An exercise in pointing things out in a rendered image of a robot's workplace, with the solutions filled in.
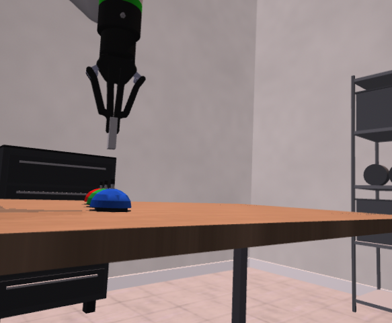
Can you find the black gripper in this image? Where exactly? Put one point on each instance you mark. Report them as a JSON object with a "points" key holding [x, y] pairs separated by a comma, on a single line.
{"points": [[116, 65]]}

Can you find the blue dome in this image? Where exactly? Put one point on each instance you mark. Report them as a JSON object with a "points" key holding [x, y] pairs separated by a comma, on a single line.
{"points": [[110, 200]]}

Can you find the green dome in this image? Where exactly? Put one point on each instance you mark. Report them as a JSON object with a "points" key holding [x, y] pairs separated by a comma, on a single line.
{"points": [[93, 194]]}

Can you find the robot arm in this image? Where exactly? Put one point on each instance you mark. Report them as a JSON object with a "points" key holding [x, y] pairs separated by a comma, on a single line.
{"points": [[122, 14]]}

